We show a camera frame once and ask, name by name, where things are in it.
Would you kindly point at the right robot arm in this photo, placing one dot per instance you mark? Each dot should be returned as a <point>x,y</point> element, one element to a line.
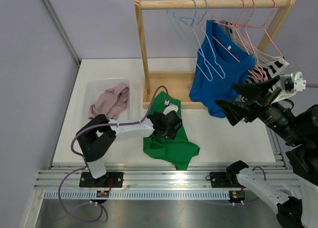
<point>300,132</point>

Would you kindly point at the black white striped top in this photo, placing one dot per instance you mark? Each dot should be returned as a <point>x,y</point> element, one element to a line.
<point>272,68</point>

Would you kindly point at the pink tank top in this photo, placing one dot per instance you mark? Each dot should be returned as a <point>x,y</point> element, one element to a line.
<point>111,103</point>

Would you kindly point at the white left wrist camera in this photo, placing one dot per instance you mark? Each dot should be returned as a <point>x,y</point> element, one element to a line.
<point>168,107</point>

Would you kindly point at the grey tank top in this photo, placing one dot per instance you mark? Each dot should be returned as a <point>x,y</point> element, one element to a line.
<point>241,42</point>

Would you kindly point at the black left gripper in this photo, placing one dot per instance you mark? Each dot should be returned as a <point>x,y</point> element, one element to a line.
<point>171,132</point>

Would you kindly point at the wooden clothes rack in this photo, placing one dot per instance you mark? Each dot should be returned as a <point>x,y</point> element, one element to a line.
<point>177,80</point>

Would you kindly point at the clear plastic basket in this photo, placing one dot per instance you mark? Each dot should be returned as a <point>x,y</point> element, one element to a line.
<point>96,87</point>

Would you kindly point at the white slotted cable duct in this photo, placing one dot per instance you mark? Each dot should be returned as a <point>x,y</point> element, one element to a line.
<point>139,194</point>

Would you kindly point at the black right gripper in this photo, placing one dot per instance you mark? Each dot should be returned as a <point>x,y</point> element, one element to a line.
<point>234,111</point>

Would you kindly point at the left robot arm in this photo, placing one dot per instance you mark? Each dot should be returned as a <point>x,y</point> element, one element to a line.
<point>97,136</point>

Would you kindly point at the green tank top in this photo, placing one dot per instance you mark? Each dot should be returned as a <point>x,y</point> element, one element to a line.
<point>179,151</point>

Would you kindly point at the blue tank top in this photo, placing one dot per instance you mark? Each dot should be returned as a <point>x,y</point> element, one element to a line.
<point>220,63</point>

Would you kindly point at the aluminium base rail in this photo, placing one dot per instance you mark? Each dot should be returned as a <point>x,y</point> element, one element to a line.
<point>155,177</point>

